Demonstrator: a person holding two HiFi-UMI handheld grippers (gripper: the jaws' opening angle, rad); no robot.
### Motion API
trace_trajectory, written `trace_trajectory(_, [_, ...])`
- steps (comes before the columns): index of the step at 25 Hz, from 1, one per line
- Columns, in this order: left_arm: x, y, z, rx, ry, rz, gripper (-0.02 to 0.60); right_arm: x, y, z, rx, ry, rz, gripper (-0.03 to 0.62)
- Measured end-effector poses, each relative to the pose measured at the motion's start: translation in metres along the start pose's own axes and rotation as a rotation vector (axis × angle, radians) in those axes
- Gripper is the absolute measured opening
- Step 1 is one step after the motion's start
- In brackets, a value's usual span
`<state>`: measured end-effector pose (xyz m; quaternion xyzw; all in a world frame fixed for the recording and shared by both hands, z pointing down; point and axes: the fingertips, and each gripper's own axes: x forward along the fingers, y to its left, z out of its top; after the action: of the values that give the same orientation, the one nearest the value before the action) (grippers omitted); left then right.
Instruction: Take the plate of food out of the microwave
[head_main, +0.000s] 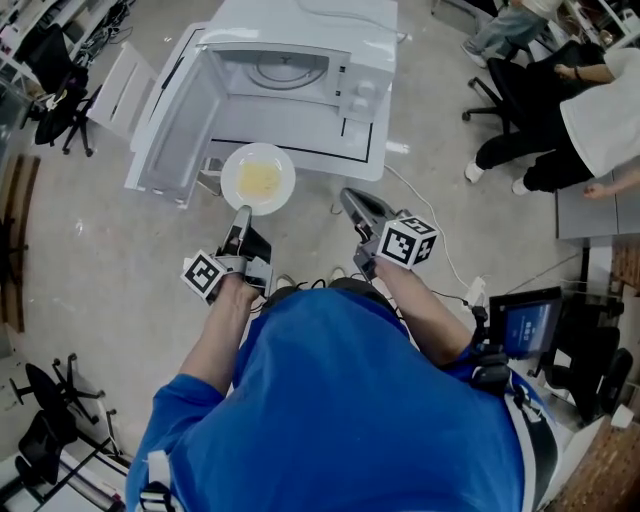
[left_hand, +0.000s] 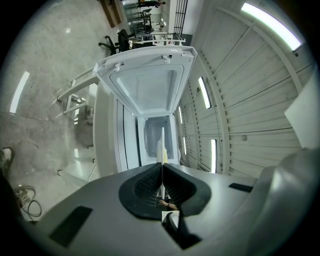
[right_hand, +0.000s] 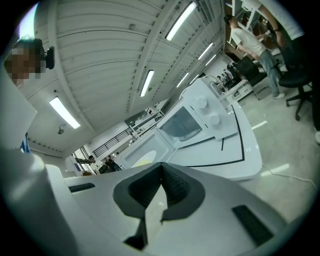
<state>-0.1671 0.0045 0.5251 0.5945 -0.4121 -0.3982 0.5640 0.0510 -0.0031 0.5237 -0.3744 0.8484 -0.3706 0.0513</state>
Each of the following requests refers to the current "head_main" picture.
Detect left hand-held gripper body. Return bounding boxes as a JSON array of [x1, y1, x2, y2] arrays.
[[180, 227, 275, 305]]

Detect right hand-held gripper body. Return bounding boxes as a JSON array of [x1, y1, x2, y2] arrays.
[[352, 212, 440, 280]]

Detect white plate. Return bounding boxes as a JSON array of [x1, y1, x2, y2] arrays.
[[220, 142, 296, 217]]

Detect pale yellow food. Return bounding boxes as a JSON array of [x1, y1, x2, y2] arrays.
[[237, 160, 280, 194]]

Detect white microwave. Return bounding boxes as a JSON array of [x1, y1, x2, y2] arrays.
[[123, 0, 399, 209]]

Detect person's left forearm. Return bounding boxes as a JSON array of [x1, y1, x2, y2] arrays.
[[177, 274, 261, 396]]

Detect person's right forearm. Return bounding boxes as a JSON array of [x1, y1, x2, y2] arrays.
[[372, 259, 474, 369]]

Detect glass microwave turntable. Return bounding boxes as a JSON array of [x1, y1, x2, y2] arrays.
[[248, 49, 329, 92]]

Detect black shorts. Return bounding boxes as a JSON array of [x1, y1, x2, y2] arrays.
[[264, 277, 397, 312]]

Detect white table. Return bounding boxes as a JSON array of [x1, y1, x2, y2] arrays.
[[129, 19, 389, 184]]

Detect white power strip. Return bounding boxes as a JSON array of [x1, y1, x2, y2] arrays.
[[464, 277, 487, 307]]

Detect black tablet screen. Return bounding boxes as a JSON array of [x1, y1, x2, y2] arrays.
[[488, 286, 564, 359]]

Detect white slatted chair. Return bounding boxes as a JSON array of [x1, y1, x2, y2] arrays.
[[85, 40, 159, 139]]

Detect black office chair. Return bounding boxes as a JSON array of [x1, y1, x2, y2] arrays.
[[462, 42, 606, 136], [542, 299, 634, 426], [9, 352, 107, 426], [14, 409, 124, 501], [32, 24, 104, 159]]

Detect blue shirt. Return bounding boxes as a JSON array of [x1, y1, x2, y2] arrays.
[[124, 287, 526, 512]]

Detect grey cabinet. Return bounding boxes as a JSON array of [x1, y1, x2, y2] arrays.
[[554, 167, 640, 242]]

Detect white metal shelf rack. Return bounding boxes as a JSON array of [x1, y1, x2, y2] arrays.
[[564, 0, 640, 51]]

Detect white floor cable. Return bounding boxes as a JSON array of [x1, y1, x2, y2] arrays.
[[383, 163, 476, 297]]

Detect blue and white shoulder strap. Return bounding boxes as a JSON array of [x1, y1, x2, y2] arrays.
[[502, 384, 559, 512]]

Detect white shelf with cables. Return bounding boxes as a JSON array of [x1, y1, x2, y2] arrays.
[[0, 0, 136, 101]]

